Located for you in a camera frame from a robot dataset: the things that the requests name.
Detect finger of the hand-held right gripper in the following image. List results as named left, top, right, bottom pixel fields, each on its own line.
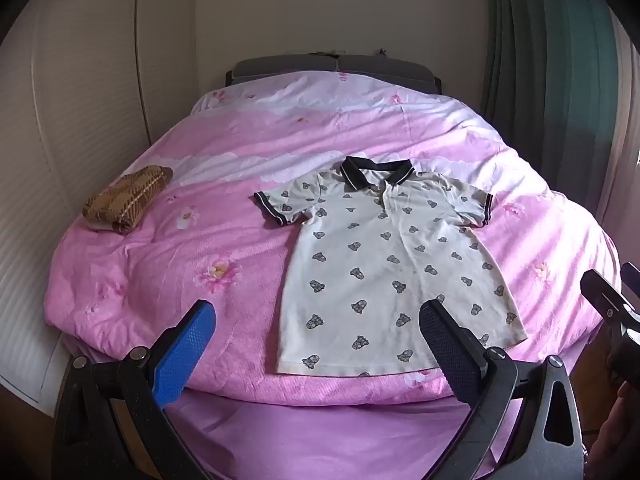
left=620, top=261, right=640, bottom=306
left=580, top=269, right=627, bottom=322

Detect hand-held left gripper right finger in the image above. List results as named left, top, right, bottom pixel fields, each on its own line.
left=417, top=299, right=586, bottom=480

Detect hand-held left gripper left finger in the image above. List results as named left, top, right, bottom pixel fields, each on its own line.
left=52, top=300, right=217, bottom=480

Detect white bear print polo shirt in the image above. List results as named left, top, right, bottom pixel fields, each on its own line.
left=252, top=156, right=495, bottom=377

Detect person's right hand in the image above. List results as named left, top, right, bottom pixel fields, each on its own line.
left=597, top=380, right=640, bottom=467

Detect purple bed sheet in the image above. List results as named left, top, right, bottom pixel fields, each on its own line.
left=162, top=372, right=506, bottom=480

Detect brown plaid folded cloth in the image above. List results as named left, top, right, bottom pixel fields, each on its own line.
left=82, top=165, right=174, bottom=235

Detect pink floral blanket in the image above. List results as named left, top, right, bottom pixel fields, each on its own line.
left=44, top=69, right=623, bottom=406

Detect grey green curtain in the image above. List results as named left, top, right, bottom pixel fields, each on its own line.
left=482, top=0, right=640, bottom=223

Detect white wardrobe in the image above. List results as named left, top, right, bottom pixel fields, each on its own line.
left=0, top=0, right=201, bottom=403

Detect grey bed headboard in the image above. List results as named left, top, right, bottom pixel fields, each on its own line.
left=225, top=55, right=443, bottom=93

